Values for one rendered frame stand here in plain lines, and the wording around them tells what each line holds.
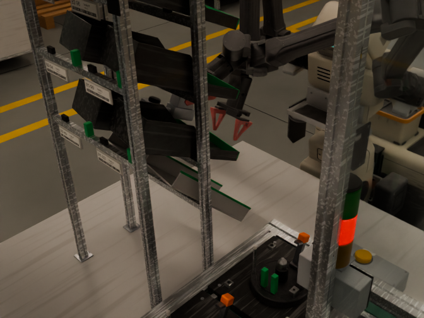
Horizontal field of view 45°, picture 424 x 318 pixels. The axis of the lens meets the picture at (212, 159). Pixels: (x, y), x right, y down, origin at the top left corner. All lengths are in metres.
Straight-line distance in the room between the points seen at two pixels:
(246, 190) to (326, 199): 0.94
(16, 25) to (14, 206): 2.18
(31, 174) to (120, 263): 2.13
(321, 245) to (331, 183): 0.12
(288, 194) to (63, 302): 0.75
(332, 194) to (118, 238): 0.90
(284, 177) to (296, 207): 0.16
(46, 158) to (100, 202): 2.00
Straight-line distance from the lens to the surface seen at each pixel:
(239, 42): 1.29
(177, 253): 1.47
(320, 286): 0.87
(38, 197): 3.30
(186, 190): 1.18
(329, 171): 0.74
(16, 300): 1.45
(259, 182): 1.73
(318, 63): 1.77
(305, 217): 1.59
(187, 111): 1.33
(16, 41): 5.06
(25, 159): 3.71
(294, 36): 1.31
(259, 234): 1.37
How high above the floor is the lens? 1.86
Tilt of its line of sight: 33 degrees down
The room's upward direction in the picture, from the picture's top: 2 degrees counter-clockwise
